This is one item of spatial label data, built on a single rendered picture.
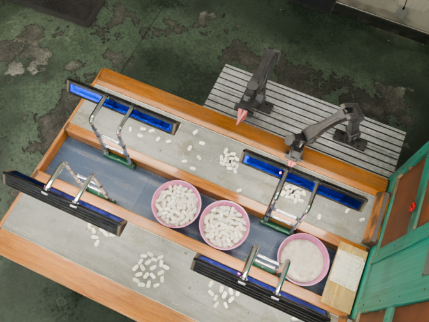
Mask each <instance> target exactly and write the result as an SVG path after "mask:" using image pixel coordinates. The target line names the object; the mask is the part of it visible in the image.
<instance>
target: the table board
mask: <svg viewBox="0 0 429 322"><path fill-rule="evenodd" d="M102 70H103V68H102V69H101V71H100V72H99V74H98V75H97V77H96V78H95V80H94V81H93V83H92V84H91V86H93V87H94V85H95V84H96V80H97V78H98V76H99V75H100V74H101V72H102ZM84 100H85V99H83V98H82V100H81V101H80V102H79V104H78V106H77V107H76V108H75V110H74V111H73V113H72V114H71V116H70V117H69V119H68V121H67V122H66V123H65V125H64V127H65V126H66V124H67V123H68V122H70V121H71V120H72V119H73V117H74V115H75V114H76V113H77V111H78V110H79V108H80V106H81V105H82V104H83V102H84ZM64 127H63V128H62V130H61V131H60V133H59V134H58V136H57V137H56V139H55V140H54V142H53V143H52V145H51V146H50V148H49V149H48V151H47V152H46V154H45V155H44V157H43V158H42V160H41V161H40V163H39V164H38V166H37V167H36V169H35V170H34V172H33V173H32V175H31V176H30V177H32V176H33V174H34V173H35V171H36V170H37V169H38V170H40V171H42V172H45V170H46V169H47V167H48V166H49V164H50V163H51V161H52V159H53V158H54V157H55V155H56V153H57V152H58V150H59V149H60V147H61V146H62V144H63V143H64V141H65V140H66V138H67V136H68V135H67V134H66V132H65V131H64ZM22 194H23V193H22V192H20V193H19V195H18V196H17V198H16V199H15V200H14V202H13V204H12V205H11V206H10V208H9V210H8V211H7V212H6V214H5V216H4V217H3V219H2V220H1V221H0V227H1V226H2V225H3V224H4V222H5V220H6V219H7V218H8V216H9V214H10V213H11V211H12V210H13V209H14V207H15V205H16V204H17V202H18V201H19V199H20V198H21V196H22Z"/></svg>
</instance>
